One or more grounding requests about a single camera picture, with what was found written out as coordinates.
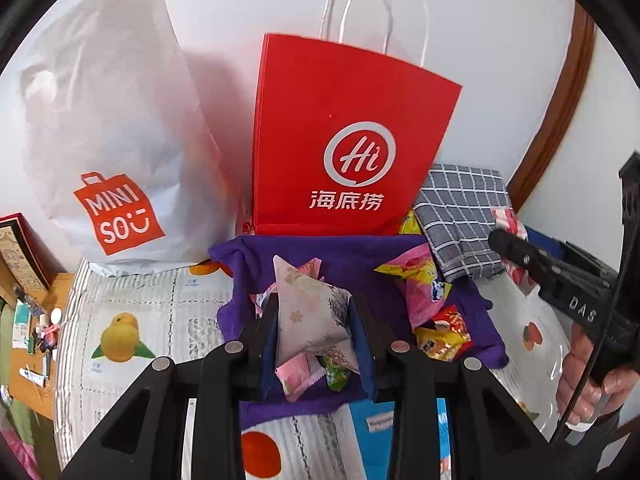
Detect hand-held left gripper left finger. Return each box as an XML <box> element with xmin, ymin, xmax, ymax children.
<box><xmin>59</xmin><ymin>292</ymin><xmax>281</xmax><ymax>480</ymax></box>

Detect wooden side table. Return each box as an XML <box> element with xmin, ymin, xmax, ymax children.
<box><xmin>0</xmin><ymin>272</ymin><xmax>76</xmax><ymax>421</ymax></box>

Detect pink yellow snack packet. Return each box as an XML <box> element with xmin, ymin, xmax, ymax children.
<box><xmin>375</xmin><ymin>244</ymin><xmax>453</xmax><ymax>328</ymax></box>

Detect teal white box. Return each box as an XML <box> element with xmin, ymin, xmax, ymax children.
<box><xmin>12</xmin><ymin>305</ymin><xmax>32</xmax><ymax>351</ymax></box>

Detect brown framed book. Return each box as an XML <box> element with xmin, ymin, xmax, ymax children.
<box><xmin>0</xmin><ymin>214</ymin><xmax>51</xmax><ymax>293</ymax></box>

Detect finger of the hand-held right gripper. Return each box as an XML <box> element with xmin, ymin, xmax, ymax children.
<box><xmin>524</xmin><ymin>229</ymin><xmax>576</xmax><ymax>261</ymax></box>
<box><xmin>487</xmin><ymin>229</ymin><xmax>562</xmax><ymax>302</ymax></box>

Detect white plastic shopping bag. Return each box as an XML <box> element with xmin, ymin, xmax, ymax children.
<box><xmin>19</xmin><ymin>0</ymin><xmax>246</xmax><ymax>278</ymax></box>

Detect red paper bag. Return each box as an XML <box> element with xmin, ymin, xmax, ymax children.
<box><xmin>251</xmin><ymin>0</ymin><xmax>463</xmax><ymax>237</ymax></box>

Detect pink peach snack packet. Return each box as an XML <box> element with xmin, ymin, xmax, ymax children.
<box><xmin>275</xmin><ymin>352</ymin><xmax>326</xmax><ymax>402</ymax></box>

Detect person's right hand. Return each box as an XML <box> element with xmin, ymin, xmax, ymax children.
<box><xmin>555</xmin><ymin>320</ymin><xmax>640</xmax><ymax>432</ymax></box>

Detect person's right forearm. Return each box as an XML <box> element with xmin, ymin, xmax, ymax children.
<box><xmin>550</xmin><ymin>400</ymin><xmax>632</xmax><ymax>480</ymax></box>

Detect white floral snack packet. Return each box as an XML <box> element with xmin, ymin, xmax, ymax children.
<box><xmin>272</xmin><ymin>255</ymin><xmax>361</xmax><ymax>373</ymax></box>

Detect red orange snack packet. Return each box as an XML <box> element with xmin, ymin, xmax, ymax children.
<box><xmin>414</xmin><ymin>305</ymin><xmax>472</xmax><ymax>363</ymax></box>

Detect green snack packet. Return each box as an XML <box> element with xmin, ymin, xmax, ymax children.
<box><xmin>320</xmin><ymin>355</ymin><xmax>361</xmax><ymax>392</ymax></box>

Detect small bottles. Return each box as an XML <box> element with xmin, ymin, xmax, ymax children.
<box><xmin>32</xmin><ymin>310</ymin><xmax>64</xmax><ymax>357</ymax></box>

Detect pink wrapped snack packet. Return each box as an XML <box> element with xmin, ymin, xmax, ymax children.
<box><xmin>250</xmin><ymin>257</ymin><xmax>323</xmax><ymax>318</ymax></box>

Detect red white snack packet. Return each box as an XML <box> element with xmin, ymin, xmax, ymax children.
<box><xmin>490</xmin><ymin>206</ymin><xmax>538</xmax><ymax>295</ymax></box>

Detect blue tissue pack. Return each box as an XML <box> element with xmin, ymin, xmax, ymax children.
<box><xmin>348</xmin><ymin>397</ymin><xmax>451</xmax><ymax>480</ymax></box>

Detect purple towel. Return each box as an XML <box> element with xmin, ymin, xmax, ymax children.
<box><xmin>207</xmin><ymin>234</ymin><xmax>508</xmax><ymax>433</ymax></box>

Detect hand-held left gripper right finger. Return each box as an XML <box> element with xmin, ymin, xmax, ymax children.
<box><xmin>347</xmin><ymin>294</ymin><xmax>598</xmax><ymax>480</ymax></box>

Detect green cloth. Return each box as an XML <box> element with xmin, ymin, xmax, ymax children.
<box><xmin>0</xmin><ymin>300</ymin><xmax>56</xmax><ymax>480</ymax></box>

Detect small yellow snack packet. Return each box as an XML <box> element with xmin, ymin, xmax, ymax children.
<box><xmin>398</xmin><ymin>209</ymin><xmax>425</xmax><ymax>237</ymax></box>

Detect wooden wall trim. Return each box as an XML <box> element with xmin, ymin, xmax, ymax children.
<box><xmin>507</xmin><ymin>0</ymin><xmax>598</xmax><ymax>213</ymax></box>

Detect fruit print tablecloth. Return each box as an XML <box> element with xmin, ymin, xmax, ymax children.
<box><xmin>54</xmin><ymin>255</ymin><xmax>576</xmax><ymax>480</ymax></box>

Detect grey checked cloth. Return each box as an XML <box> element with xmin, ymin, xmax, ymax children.
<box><xmin>412</xmin><ymin>164</ymin><xmax>516</xmax><ymax>283</ymax></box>

